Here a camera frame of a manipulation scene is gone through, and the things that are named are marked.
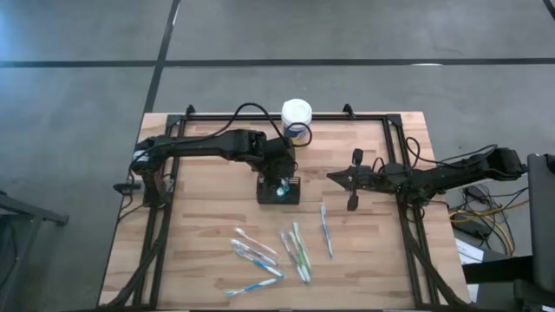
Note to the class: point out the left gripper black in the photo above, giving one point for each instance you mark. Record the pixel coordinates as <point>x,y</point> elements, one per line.
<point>279,158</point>

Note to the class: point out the white pink toothbrush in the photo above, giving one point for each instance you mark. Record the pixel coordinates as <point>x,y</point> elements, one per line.
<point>256,242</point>

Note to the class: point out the black aluminium table frame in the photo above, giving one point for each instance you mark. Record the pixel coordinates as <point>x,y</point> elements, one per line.
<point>204,117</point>

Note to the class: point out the black beam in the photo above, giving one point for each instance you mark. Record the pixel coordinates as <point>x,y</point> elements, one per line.
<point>494,271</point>

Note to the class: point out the black power brick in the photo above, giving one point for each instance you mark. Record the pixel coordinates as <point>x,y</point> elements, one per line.
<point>474,229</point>

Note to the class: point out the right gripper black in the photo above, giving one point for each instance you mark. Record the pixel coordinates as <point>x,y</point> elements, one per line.
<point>377,178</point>

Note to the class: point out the black metal stand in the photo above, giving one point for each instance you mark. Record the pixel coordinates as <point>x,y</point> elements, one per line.
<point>30,212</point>

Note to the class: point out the white blue wipes canister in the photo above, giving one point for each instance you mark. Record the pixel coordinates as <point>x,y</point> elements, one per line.
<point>296,113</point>

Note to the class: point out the black flat screen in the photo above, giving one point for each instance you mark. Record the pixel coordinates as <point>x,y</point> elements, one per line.
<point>542,216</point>

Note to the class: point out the green white toothbrush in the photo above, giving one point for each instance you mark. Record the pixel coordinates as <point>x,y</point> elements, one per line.
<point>302,245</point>
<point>299,253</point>

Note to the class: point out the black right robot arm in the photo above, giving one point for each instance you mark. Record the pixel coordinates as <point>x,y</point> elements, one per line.
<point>459,173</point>

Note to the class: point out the white paper sheet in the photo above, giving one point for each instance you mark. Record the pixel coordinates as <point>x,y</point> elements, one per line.
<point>468,253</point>

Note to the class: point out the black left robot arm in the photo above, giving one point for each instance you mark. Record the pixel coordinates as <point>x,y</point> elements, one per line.
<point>204,147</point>

